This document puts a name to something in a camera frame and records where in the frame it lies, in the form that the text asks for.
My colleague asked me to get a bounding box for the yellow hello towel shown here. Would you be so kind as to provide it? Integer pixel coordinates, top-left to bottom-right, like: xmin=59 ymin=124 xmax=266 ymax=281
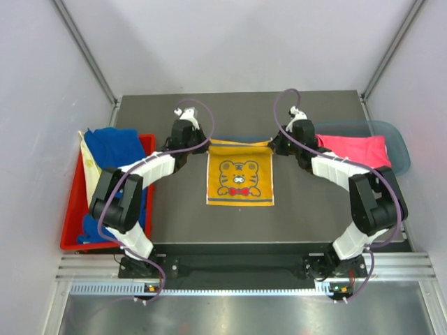
xmin=206 ymin=139 xmax=274 ymax=207

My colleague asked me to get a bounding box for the pink towel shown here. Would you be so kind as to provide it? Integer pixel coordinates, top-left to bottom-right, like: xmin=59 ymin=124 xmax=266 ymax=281
xmin=316 ymin=134 xmax=392 ymax=168

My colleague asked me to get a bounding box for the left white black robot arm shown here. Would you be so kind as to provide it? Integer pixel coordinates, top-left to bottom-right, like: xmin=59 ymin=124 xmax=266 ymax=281
xmin=89 ymin=119 xmax=210 ymax=277

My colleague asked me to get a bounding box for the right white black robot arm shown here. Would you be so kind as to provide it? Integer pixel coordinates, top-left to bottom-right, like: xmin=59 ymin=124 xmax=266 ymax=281
xmin=269 ymin=119 xmax=409 ymax=276

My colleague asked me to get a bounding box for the blue terry towel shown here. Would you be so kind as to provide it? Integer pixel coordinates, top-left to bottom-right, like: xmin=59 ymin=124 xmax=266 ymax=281
xmin=77 ymin=127 xmax=147 ymax=244

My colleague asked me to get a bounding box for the translucent blue plastic container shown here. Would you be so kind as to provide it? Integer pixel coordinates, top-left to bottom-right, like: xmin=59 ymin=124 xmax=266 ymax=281
xmin=315 ymin=120 xmax=411 ymax=176

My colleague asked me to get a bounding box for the cream patterned towel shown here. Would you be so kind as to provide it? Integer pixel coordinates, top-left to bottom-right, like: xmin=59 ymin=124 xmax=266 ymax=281
xmin=78 ymin=131 xmax=101 ymax=206

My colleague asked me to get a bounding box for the red plastic bin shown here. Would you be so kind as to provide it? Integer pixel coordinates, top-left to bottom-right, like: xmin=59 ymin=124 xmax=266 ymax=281
xmin=60 ymin=134 xmax=156 ymax=251

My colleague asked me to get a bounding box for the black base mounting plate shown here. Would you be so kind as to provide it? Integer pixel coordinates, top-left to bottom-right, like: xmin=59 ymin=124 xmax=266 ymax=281
xmin=119 ymin=253 xmax=367 ymax=280

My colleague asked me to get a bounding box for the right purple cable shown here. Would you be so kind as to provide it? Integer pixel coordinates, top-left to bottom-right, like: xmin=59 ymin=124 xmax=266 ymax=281
xmin=273 ymin=89 xmax=402 ymax=305

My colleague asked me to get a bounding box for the purple cable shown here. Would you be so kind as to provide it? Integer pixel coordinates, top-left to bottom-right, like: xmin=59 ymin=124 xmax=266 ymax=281
xmin=273 ymin=89 xmax=402 ymax=305
xmin=96 ymin=98 xmax=216 ymax=305

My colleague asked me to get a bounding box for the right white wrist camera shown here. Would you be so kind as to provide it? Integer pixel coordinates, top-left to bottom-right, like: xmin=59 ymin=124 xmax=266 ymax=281
xmin=286 ymin=106 xmax=307 ymax=133

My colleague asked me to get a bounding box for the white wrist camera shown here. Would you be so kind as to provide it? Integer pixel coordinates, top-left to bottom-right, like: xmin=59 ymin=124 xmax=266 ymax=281
xmin=174 ymin=107 xmax=200 ymax=129
xmin=286 ymin=106 xmax=307 ymax=133

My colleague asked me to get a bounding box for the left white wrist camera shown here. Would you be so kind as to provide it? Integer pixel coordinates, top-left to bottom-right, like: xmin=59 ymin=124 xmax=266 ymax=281
xmin=174 ymin=107 xmax=200 ymax=129

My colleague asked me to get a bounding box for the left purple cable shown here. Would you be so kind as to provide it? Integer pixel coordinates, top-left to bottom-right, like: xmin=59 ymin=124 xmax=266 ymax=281
xmin=96 ymin=98 xmax=216 ymax=305

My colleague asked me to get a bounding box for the aluminium extrusion rail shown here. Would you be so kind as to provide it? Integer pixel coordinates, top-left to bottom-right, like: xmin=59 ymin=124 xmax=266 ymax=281
xmin=56 ymin=253 xmax=436 ymax=281

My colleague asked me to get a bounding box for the grey slotted cable duct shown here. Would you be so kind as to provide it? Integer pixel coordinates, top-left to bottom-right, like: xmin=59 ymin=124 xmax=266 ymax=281
xmin=69 ymin=281 xmax=353 ymax=296

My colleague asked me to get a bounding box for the right aluminium frame post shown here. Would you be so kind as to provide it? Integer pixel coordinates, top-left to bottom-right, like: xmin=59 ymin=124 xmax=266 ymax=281
xmin=360 ymin=0 xmax=427 ymax=104

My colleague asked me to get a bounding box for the aluminium frame post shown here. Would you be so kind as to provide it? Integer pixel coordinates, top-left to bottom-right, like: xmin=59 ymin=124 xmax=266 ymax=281
xmin=360 ymin=0 xmax=427 ymax=104
xmin=50 ymin=0 xmax=118 ymax=106

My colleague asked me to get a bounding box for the left aluminium frame post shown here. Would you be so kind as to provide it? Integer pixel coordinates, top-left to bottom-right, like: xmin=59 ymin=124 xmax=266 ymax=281
xmin=50 ymin=0 xmax=118 ymax=106

